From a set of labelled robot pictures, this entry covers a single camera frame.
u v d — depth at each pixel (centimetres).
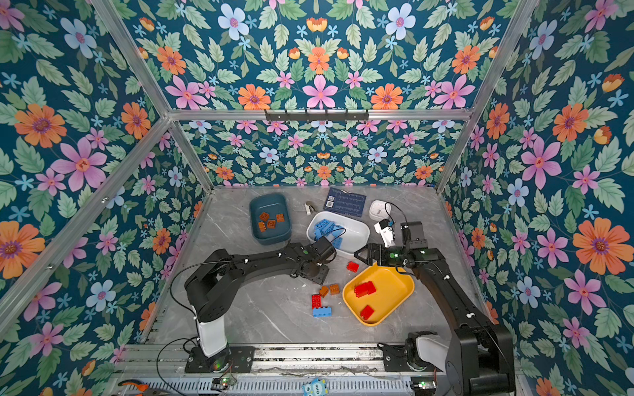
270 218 107
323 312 81
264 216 106
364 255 75
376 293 87
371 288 88
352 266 93
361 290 86
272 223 105
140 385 69
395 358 73
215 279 54
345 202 113
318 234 98
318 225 101
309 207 111
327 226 101
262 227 103
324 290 85
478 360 39
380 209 108
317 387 68
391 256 70
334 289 86
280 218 107
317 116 93
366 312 82
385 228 75
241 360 74
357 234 102
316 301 84
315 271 82
